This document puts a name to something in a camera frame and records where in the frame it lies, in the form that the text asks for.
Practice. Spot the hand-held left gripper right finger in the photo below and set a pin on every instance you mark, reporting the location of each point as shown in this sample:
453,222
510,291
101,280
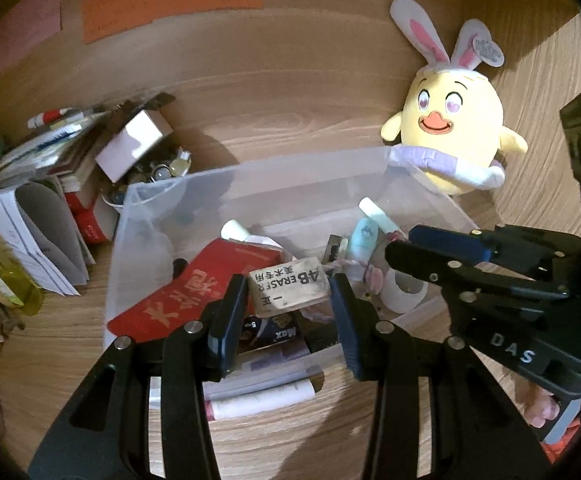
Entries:
345,330

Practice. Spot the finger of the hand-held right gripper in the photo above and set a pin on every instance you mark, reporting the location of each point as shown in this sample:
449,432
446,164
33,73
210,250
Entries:
450,242
420,262

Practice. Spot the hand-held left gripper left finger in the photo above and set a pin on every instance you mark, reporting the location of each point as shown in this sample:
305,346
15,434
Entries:
233,320

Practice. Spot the white tape roll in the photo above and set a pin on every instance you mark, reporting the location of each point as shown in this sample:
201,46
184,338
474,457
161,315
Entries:
395,305

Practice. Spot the mint green tube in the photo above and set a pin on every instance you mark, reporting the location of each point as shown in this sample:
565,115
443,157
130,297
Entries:
363,240

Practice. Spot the red envelope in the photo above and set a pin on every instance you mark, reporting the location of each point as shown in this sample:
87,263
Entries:
170,300

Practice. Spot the beige eraser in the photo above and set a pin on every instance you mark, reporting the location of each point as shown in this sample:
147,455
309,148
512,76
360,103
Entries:
290,285

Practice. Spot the small patterned packet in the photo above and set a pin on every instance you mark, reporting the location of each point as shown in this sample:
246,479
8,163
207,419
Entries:
338,250

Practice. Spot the pink white lip balm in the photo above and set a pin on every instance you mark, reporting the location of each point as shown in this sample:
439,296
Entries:
260,400

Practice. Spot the clear plastic storage box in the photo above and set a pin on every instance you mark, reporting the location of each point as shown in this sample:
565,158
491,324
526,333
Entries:
290,200

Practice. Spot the person's right hand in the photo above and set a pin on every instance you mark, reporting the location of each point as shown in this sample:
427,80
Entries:
540,407

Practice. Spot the black staples box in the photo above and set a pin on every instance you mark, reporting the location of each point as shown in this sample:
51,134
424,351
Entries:
275,332

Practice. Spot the white green tube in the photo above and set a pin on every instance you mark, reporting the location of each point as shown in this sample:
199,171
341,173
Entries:
378,212

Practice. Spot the black binder clip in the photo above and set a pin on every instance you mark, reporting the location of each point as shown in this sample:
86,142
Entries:
180,270

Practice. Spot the yellow chick plush toy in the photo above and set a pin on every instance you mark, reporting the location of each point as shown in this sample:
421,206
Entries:
450,130

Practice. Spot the white bowl of small items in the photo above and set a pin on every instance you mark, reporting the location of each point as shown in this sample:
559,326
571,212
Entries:
160,172

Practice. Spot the red book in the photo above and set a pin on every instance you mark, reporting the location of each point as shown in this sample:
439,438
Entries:
90,220

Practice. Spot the heart-shaped paper tag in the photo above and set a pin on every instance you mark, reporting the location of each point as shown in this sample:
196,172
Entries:
487,50

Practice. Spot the white cardboard box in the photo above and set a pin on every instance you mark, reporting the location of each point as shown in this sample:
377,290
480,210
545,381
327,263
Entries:
133,142

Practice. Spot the white folded paper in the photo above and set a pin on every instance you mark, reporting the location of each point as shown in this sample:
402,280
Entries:
35,230

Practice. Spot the yellow-green bottle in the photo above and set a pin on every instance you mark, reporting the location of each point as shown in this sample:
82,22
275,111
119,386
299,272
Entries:
0,270

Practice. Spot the stack of books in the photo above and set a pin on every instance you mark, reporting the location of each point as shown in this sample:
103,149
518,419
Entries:
45,155

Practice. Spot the red white pen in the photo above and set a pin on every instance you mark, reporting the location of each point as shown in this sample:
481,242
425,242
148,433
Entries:
50,117

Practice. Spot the orange sticky note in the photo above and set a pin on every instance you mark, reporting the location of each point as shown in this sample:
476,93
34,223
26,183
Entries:
170,10

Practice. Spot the pink sticky note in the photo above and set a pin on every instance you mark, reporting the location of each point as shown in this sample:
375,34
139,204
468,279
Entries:
25,25

